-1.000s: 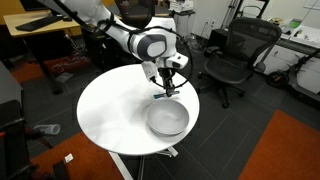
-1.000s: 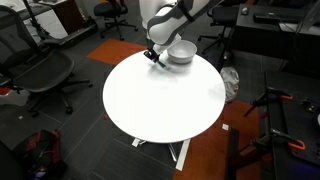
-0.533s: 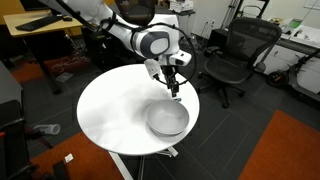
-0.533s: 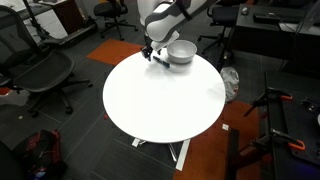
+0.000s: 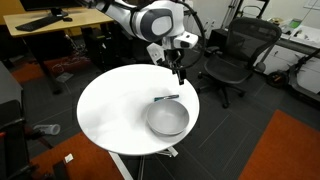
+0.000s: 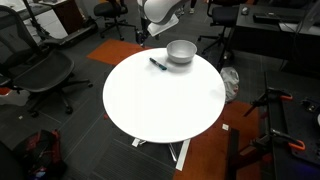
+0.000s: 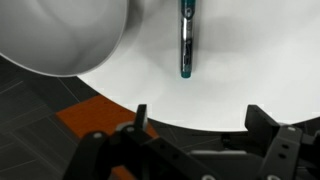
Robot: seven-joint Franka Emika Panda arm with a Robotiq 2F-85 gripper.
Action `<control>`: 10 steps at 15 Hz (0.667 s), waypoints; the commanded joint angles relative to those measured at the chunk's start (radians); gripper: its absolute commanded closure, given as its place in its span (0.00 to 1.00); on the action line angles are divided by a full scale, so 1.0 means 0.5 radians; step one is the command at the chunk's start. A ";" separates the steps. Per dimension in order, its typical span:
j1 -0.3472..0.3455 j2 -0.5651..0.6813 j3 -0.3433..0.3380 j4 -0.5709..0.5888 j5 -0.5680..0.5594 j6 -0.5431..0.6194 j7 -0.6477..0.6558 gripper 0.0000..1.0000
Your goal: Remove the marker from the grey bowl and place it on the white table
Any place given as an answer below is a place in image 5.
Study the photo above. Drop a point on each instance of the black computer mouse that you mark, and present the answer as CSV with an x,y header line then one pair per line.
x,y
67,19

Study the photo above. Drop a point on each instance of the green and white device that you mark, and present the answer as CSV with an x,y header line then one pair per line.
x,y
294,23

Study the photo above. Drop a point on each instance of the black keyboard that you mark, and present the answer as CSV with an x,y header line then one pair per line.
x,y
38,23

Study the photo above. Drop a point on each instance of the white side counter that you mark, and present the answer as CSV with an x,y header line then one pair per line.
x,y
300,43

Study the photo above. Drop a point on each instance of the black mesh office chair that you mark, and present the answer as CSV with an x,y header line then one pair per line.
x,y
245,43

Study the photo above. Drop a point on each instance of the black chair with red trim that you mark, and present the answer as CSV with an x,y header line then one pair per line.
x,y
13,143

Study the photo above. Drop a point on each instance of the black box under counter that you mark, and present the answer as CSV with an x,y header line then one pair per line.
x,y
218,38

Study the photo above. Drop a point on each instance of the clear plastic cup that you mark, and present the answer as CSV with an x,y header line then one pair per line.
x,y
48,128

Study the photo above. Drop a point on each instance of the black computer monitor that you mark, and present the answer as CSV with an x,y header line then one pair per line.
x,y
50,4

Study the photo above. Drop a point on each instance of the grey flat floor box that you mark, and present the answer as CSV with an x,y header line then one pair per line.
x,y
64,77

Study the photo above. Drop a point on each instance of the small white card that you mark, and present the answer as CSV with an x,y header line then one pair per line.
x,y
69,158

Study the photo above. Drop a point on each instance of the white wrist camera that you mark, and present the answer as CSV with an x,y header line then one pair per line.
x,y
186,40

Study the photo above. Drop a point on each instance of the teal marker pen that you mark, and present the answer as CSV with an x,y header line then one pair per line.
x,y
166,97

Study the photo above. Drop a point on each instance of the light wooden desk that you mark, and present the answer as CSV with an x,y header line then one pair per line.
x,y
76,20

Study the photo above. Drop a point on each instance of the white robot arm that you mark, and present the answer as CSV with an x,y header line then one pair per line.
x,y
156,21

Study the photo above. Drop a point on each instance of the black metal stand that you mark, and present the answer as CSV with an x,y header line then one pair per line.
x,y
246,8

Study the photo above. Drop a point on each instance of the white table base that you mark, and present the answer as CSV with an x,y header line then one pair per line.
x,y
120,165

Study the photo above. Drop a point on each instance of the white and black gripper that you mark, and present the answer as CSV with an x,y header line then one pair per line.
x,y
156,53

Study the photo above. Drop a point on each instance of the black electric scooter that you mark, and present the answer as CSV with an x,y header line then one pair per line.
x,y
293,78

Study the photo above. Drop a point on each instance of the grey cabinet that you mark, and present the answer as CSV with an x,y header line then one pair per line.
x,y
8,83

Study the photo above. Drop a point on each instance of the grey bowl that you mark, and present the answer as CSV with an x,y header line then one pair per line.
x,y
168,116

